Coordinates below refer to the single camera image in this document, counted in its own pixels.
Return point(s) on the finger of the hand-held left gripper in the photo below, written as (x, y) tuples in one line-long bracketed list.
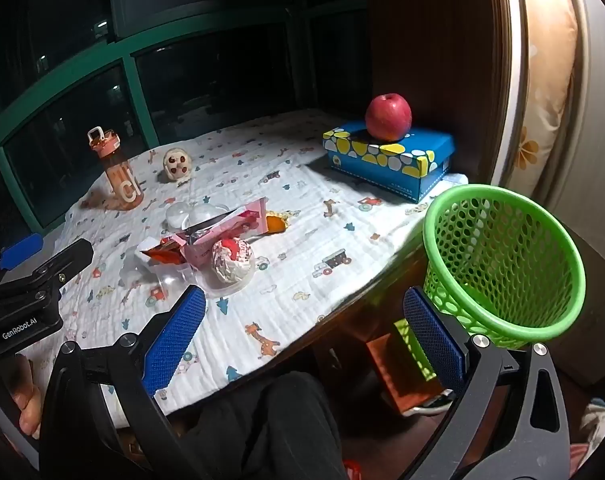
[(20, 252), (65, 260)]

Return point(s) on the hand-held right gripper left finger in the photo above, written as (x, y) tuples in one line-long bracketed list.
[(178, 340)]

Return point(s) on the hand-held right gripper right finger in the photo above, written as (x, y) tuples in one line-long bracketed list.
[(432, 340)]

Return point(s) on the orange snack packet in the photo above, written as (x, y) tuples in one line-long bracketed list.
[(163, 252)]

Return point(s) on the red white foil wrapper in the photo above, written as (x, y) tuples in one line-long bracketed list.
[(233, 260)]

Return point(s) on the green mesh basket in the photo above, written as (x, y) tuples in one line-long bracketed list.
[(502, 260)]

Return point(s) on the pink wrapper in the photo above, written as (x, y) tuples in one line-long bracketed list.
[(232, 227)]

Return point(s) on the clear plastic cups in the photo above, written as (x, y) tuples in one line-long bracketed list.
[(182, 215)]

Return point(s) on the orange peel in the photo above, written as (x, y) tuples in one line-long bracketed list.
[(276, 223)]

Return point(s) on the person's left hand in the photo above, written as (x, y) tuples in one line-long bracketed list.
[(26, 405)]

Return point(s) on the orange brown box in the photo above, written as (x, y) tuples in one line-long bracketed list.
[(397, 370)]

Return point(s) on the pink water bottle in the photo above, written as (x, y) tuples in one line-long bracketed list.
[(122, 180)]

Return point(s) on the person's leg in black pants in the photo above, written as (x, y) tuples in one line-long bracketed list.
[(262, 425)]

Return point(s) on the round beige toy face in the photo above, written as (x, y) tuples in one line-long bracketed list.
[(177, 165)]

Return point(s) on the red plastic item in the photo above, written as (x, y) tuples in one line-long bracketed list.
[(352, 471)]

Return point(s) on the printed white blanket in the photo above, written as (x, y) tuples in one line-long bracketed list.
[(302, 210)]

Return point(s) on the blue patterned cardboard box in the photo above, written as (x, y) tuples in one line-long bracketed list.
[(382, 165)]

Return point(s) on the floral cloth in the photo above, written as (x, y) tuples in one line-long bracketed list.
[(600, 425)]

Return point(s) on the red apple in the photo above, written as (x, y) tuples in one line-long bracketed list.
[(388, 116)]

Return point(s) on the floral beige curtain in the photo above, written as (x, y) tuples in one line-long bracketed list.
[(542, 85)]

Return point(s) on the dark wooden cabinet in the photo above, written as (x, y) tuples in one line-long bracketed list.
[(432, 35)]

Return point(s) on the green window frame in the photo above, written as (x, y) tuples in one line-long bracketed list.
[(127, 55)]

